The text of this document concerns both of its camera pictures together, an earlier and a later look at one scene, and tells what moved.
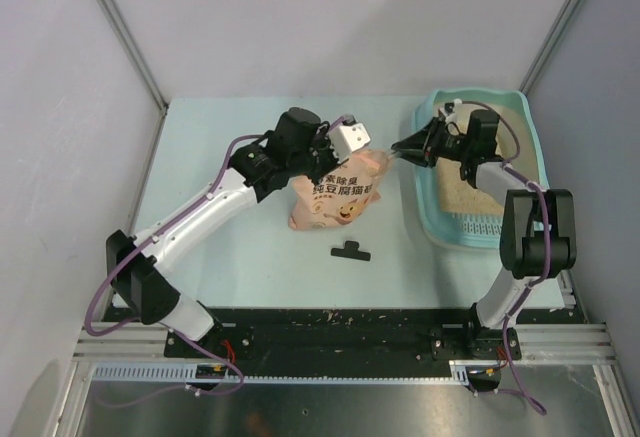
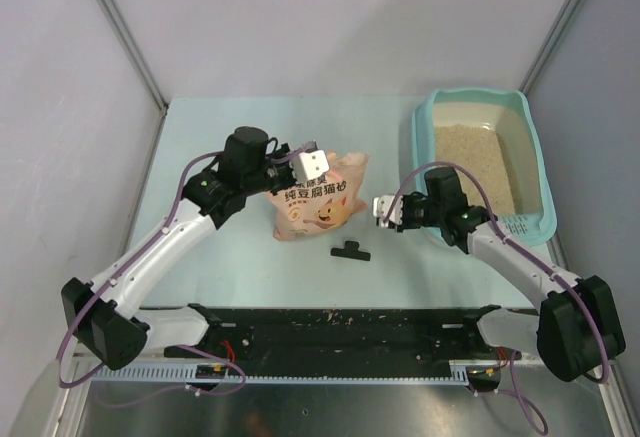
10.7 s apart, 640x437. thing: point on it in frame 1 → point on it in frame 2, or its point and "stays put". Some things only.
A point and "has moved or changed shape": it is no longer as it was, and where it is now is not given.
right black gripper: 422,147 → 405,224
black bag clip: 351,251 stays put
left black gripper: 322,138 → 289,180
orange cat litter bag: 340,193 has moved or changed shape
